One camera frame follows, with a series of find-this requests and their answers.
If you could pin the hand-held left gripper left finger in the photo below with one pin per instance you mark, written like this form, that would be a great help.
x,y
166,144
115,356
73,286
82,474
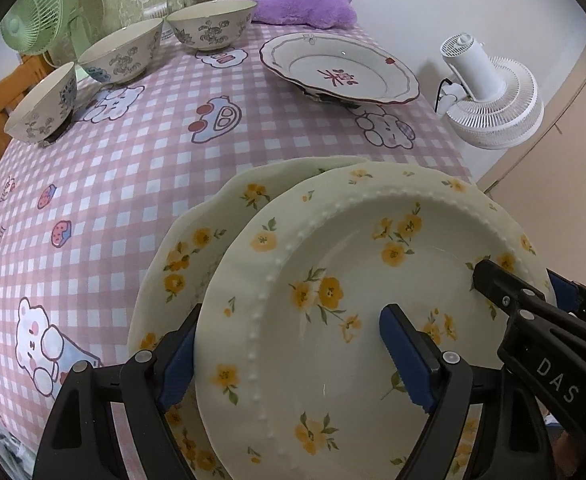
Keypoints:
x,y
175,365

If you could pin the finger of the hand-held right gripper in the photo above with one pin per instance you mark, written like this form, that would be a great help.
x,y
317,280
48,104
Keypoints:
x,y
565,292
528,320

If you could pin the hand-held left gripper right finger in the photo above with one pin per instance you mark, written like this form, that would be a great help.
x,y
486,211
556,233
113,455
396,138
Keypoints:
x,y
405,355

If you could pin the yellow floral plate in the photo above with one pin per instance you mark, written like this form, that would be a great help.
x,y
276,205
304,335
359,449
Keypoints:
x,y
193,245
323,240

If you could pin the grey floral ceramic bowl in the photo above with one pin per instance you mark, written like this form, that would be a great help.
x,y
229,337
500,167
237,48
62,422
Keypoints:
x,y
43,110
210,30
123,57

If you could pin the white plate with red rim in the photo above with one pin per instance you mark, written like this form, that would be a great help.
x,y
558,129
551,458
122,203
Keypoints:
x,y
323,65

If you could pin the white fan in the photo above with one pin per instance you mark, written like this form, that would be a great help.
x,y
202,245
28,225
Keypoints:
x,y
498,105

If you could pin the pink checked tablecloth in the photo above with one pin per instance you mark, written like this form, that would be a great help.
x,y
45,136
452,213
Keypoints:
x,y
173,160

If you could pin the cotton swab box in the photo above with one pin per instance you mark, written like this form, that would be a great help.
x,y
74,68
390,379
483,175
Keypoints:
x,y
155,11

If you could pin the purple plush cushion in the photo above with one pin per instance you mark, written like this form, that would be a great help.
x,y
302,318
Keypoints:
x,y
298,0

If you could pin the green desk fan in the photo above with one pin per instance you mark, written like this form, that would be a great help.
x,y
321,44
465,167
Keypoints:
x,y
33,15

